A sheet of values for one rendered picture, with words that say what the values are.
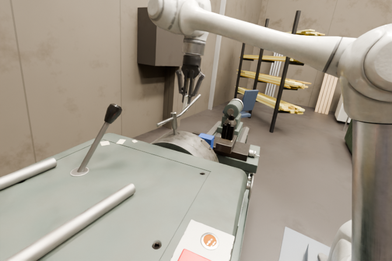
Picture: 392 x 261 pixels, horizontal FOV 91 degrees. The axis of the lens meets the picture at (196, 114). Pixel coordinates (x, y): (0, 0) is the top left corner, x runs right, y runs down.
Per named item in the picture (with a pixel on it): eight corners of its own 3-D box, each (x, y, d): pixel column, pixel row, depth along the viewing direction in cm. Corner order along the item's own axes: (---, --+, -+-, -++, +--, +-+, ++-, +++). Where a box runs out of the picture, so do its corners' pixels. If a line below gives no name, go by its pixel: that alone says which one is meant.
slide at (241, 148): (246, 161, 122) (247, 155, 120) (184, 145, 135) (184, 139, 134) (249, 150, 138) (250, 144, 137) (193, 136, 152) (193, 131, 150)
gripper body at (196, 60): (205, 57, 81) (202, 79, 84) (186, 54, 84) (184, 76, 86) (199, 56, 74) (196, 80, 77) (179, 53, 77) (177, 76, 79)
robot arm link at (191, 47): (188, 40, 83) (186, 55, 84) (179, 37, 74) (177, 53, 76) (208, 43, 80) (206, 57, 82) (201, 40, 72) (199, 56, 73)
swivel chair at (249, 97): (251, 133, 432) (259, 90, 403) (242, 140, 387) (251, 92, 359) (227, 126, 461) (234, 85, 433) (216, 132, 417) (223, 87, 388)
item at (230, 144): (230, 154, 120) (231, 146, 118) (214, 150, 123) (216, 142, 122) (235, 141, 138) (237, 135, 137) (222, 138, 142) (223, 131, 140)
